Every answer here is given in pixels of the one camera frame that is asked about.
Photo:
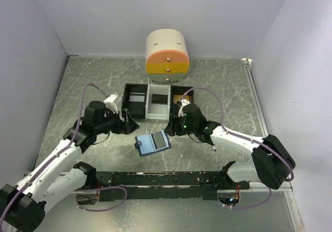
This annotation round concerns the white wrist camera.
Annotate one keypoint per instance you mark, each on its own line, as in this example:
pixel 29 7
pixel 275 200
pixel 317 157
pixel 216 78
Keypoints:
pixel 183 103
pixel 113 102

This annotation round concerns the black card from holder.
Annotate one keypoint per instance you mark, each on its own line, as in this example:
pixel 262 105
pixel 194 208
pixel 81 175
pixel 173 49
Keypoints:
pixel 159 140

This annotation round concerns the round three-drawer storage box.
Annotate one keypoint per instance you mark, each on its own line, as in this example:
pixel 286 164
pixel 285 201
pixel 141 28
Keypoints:
pixel 167 59

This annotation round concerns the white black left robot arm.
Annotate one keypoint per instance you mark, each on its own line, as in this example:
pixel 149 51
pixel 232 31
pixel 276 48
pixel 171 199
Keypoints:
pixel 24 205

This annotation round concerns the black left tray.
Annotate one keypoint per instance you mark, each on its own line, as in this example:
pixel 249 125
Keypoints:
pixel 136 110

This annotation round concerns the gold card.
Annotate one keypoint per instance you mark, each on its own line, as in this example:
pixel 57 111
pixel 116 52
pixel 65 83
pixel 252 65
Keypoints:
pixel 177 98

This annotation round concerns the blue leather card holder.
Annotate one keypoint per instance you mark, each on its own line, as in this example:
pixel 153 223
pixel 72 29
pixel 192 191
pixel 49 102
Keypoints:
pixel 145 146

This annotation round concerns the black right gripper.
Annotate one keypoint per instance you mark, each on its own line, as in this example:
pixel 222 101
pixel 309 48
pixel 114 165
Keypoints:
pixel 168 132

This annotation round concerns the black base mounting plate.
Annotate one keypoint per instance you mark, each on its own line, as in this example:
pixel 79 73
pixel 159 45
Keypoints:
pixel 166 185

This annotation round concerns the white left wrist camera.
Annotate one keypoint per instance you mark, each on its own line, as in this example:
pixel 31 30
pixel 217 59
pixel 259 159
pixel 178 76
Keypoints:
pixel 113 102

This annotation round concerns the gold card in tray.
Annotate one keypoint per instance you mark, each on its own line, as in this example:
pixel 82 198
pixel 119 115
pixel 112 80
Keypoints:
pixel 177 98

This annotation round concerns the black tray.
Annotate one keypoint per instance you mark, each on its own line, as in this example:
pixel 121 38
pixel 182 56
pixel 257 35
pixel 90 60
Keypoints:
pixel 176 93
pixel 136 110

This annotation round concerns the silver card in tray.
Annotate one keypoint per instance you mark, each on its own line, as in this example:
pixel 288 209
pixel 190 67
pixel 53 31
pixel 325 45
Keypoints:
pixel 137 97

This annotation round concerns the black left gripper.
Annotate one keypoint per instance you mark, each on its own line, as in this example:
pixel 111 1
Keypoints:
pixel 127 127

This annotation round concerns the black right tray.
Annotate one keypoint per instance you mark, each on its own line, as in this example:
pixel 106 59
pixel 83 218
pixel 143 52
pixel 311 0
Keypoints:
pixel 176 93

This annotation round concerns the black card in tray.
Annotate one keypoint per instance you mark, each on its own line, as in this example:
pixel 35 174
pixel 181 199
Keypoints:
pixel 159 99

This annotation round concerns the white middle tray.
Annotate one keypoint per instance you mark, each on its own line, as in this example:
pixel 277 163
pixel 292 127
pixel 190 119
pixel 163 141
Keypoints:
pixel 158 111

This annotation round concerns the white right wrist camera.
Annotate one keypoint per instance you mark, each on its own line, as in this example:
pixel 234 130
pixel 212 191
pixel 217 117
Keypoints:
pixel 183 103

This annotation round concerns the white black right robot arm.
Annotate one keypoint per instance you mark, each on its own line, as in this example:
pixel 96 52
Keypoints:
pixel 270 163

